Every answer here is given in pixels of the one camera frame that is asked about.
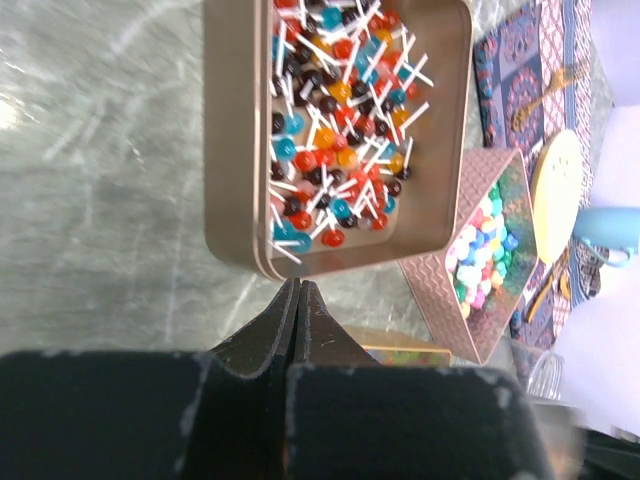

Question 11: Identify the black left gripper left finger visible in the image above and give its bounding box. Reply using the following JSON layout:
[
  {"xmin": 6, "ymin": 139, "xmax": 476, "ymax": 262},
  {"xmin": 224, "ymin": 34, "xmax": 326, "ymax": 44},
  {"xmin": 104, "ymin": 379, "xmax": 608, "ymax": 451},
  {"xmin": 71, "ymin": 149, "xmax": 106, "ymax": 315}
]
[{"xmin": 210, "ymin": 278, "xmax": 300, "ymax": 376}]

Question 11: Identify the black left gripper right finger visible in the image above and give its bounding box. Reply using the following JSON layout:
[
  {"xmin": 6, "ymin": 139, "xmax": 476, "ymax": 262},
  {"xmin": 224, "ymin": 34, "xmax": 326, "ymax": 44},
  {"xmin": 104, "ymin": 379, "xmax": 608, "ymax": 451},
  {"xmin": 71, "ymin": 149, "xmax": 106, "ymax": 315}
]
[{"xmin": 293, "ymin": 280, "xmax": 377, "ymax": 364}]

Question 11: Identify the pink tin with star candies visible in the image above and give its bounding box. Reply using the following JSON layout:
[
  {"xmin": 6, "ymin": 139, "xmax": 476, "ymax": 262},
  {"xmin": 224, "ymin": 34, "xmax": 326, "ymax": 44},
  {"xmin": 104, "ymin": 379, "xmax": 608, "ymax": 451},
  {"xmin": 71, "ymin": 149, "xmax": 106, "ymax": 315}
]
[{"xmin": 401, "ymin": 149, "xmax": 538, "ymax": 364}]

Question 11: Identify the gold tin with gummy stars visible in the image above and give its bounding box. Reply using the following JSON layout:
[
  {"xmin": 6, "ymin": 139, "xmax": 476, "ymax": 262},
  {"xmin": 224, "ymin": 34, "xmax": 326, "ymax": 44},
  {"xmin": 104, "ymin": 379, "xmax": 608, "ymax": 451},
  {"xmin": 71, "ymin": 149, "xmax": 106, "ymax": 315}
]
[{"xmin": 344, "ymin": 326, "xmax": 453, "ymax": 367}]

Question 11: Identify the gold tin with lollipops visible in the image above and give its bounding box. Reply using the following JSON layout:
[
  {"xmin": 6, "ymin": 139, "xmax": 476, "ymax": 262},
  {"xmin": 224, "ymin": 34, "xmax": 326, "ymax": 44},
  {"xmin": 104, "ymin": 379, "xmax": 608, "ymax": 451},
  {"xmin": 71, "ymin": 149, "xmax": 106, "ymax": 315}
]
[{"xmin": 203, "ymin": 1, "xmax": 472, "ymax": 280}]

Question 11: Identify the clear plastic candy jar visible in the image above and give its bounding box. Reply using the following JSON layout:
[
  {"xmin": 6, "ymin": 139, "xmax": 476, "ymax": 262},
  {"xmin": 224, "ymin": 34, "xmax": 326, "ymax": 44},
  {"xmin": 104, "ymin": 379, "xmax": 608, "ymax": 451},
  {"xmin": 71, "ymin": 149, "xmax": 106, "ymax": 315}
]
[{"xmin": 511, "ymin": 340, "xmax": 564, "ymax": 400}]

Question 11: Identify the gold knife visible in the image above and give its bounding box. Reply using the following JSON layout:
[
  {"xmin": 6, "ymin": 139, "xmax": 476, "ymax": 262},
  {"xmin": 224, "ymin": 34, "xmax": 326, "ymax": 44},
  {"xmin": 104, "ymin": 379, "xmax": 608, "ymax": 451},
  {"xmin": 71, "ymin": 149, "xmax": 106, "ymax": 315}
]
[{"xmin": 525, "ymin": 248, "xmax": 570, "ymax": 324}]

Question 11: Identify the cream yellow plate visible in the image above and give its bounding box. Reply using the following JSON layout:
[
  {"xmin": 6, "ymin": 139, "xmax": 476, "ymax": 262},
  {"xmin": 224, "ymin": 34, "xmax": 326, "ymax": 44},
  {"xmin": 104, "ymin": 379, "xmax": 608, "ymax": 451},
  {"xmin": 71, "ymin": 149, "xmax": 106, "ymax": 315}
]
[{"xmin": 531, "ymin": 129, "xmax": 583, "ymax": 265}]

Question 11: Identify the light blue mug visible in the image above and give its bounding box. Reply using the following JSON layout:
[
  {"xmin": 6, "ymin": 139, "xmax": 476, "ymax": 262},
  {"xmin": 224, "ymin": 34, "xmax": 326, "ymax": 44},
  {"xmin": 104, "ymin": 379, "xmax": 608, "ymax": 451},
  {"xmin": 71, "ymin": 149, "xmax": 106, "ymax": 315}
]
[{"xmin": 572, "ymin": 207, "xmax": 639, "ymax": 268}]

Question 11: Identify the patterned placemat cloth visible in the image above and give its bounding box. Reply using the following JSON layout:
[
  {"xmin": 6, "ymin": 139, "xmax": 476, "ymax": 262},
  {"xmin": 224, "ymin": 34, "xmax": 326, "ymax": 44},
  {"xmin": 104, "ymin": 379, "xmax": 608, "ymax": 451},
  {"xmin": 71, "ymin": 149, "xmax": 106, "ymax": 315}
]
[{"xmin": 473, "ymin": 1, "xmax": 602, "ymax": 350}]

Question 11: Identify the gold fork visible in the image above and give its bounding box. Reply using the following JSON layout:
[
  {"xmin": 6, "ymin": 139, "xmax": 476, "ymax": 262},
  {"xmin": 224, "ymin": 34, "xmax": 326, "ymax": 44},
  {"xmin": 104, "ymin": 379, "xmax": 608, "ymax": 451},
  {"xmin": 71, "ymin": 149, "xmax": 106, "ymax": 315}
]
[{"xmin": 511, "ymin": 63, "xmax": 585, "ymax": 132}]

